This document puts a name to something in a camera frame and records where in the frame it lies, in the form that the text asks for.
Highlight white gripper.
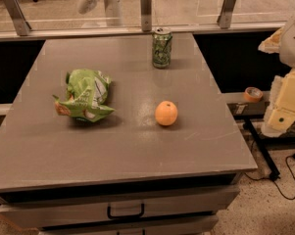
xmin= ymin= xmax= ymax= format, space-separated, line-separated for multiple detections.
xmin=258 ymin=13 xmax=295 ymax=137

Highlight orange tape roll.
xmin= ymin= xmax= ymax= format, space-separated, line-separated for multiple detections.
xmin=244 ymin=87 xmax=263 ymax=103

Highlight orange fruit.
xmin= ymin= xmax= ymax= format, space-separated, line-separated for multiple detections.
xmin=155 ymin=101 xmax=178 ymax=126

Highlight lower grey drawer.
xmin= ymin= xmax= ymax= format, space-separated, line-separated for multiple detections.
xmin=38 ymin=215 xmax=219 ymax=235

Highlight black floor cable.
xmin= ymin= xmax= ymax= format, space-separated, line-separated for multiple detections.
xmin=244 ymin=140 xmax=295 ymax=201

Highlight green soda can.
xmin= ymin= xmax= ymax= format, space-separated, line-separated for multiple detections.
xmin=152 ymin=27 xmax=172 ymax=69

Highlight upper grey drawer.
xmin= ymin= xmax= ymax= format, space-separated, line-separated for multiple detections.
xmin=0 ymin=185 xmax=239 ymax=228

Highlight right metal railing bracket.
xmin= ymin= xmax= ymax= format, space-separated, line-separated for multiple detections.
xmin=217 ymin=0 xmax=236 ymax=29

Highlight green rice chip bag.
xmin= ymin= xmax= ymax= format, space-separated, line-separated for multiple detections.
xmin=54 ymin=69 xmax=114 ymax=122

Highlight left metal railing bracket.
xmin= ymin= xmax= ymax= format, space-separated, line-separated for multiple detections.
xmin=2 ymin=0 xmax=31 ymax=36

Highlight black table leg frame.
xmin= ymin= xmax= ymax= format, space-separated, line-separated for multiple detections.
xmin=243 ymin=117 xmax=295 ymax=181

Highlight grey drawer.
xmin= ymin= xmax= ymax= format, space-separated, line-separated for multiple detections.
xmin=38 ymin=215 xmax=219 ymax=235
xmin=0 ymin=185 xmax=239 ymax=228

